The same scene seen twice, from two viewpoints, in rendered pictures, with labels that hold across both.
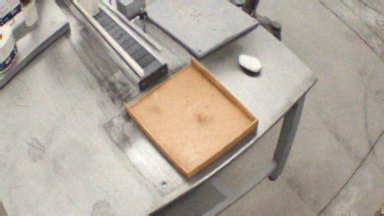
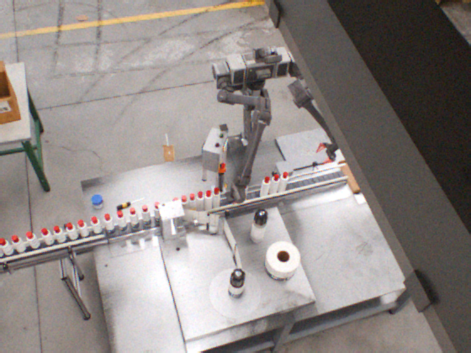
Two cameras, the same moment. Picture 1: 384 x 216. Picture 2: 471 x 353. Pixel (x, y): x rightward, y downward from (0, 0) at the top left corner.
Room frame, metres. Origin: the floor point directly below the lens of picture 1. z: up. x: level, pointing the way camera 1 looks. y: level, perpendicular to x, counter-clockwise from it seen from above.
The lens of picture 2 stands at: (1.17, 2.24, 3.67)
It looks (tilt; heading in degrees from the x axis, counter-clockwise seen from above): 56 degrees down; 282
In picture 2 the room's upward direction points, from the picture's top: 7 degrees clockwise
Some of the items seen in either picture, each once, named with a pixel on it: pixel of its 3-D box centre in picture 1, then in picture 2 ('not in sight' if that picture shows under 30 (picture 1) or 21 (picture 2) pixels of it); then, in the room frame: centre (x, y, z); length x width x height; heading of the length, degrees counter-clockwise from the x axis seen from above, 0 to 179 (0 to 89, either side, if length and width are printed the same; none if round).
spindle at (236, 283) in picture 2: not in sight; (236, 283); (1.32, 1.18, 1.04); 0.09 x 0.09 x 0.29
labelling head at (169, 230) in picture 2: not in sight; (171, 219); (1.82, 0.92, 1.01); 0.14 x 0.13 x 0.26; 36
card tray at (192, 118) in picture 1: (189, 114); (364, 171); (0.73, 0.01, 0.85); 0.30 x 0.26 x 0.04; 36
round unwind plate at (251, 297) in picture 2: not in sight; (235, 292); (1.32, 1.18, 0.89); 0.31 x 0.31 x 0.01
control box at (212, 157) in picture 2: not in sight; (214, 150); (1.67, 0.59, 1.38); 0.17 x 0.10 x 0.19; 91
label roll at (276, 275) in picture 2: (0, 49); (281, 261); (1.11, 0.92, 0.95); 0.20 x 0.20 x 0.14
